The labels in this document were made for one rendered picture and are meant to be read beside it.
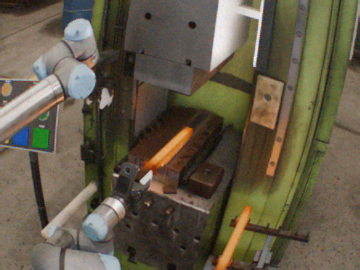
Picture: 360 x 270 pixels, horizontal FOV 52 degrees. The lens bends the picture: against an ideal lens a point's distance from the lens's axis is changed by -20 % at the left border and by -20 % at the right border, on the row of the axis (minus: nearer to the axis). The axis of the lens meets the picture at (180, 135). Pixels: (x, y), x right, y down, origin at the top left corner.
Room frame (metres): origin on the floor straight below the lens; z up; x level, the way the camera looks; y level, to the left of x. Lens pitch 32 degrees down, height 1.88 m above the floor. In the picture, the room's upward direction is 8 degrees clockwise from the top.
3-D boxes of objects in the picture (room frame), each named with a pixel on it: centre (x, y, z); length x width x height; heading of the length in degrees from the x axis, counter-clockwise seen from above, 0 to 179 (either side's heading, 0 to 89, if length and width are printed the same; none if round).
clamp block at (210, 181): (1.23, -0.11, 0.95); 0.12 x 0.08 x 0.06; 159
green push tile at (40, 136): (1.25, 0.52, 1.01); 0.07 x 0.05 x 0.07; 94
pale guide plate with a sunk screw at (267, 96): (1.25, -0.26, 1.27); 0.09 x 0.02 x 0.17; 69
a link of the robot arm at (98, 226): (0.87, 0.20, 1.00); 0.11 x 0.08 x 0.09; 159
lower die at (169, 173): (1.44, 0.00, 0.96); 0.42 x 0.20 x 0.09; 159
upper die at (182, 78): (1.44, 0.00, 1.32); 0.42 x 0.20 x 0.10; 159
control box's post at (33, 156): (1.37, 0.62, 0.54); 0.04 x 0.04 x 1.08; 69
